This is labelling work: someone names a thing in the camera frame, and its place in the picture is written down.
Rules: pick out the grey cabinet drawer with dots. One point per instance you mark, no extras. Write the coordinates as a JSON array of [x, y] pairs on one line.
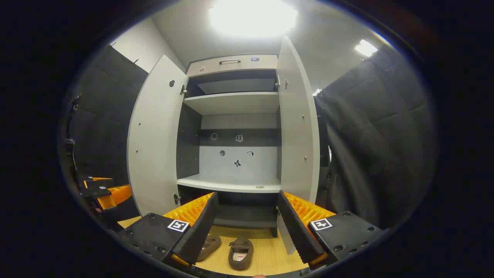
[[266, 63]]

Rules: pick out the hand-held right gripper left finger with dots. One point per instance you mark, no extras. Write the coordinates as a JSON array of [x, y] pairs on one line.
[[200, 231]]

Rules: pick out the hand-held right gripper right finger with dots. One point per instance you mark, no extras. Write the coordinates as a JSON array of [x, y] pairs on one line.
[[297, 231]]

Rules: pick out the grey shoe cabinet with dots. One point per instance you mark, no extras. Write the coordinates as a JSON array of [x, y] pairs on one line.
[[239, 104]]

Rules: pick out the brown fuzzy shoe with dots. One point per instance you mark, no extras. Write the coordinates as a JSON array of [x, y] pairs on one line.
[[241, 247], [211, 243]]

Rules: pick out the grey shoe cabinet door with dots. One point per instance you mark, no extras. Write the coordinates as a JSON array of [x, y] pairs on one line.
[[299, 135], [154, 135]]

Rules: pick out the large ceiling light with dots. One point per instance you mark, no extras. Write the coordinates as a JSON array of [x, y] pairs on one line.
[[252, 17]]

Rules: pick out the small ceiling light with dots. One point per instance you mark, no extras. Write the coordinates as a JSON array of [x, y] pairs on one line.
[[366, 48], [317, 92]]

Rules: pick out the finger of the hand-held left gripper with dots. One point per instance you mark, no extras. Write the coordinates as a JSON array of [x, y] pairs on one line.
[[96, 192], [98, 183]]

